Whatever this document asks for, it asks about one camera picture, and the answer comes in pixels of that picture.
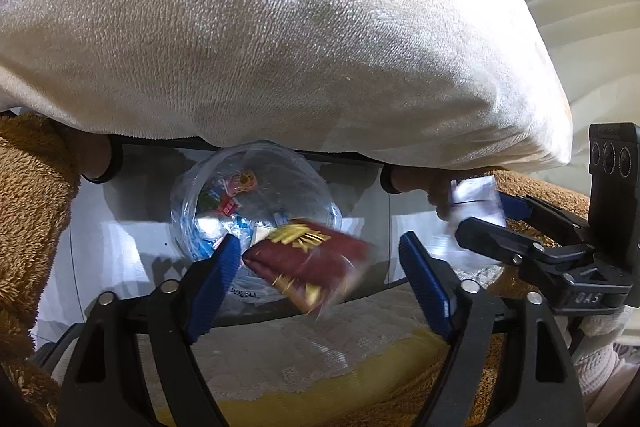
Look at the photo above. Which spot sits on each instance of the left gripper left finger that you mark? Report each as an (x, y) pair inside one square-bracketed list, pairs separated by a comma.
[(104, 384)]

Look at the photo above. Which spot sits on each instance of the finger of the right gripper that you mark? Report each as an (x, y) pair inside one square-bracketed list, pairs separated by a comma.
[(498, 243), (516, 207)]

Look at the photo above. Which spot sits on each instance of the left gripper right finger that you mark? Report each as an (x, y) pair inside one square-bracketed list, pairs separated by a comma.
[(536, 382)]

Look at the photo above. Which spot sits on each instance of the dark red snack wrapper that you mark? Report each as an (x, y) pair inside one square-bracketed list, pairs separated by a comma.
[(312, 265)]

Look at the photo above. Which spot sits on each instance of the blue white tissue packet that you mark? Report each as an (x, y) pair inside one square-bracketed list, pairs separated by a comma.
[(474, 198)]

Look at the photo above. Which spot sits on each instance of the right white gloved hand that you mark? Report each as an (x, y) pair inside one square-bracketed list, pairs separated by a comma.
[(607, 368)]

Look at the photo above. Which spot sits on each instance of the brown fluffy pants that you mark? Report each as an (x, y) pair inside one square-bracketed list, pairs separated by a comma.
[(40, 169)]

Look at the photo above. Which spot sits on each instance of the cream curtain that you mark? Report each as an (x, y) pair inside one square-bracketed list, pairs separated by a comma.
[(594, 47)]

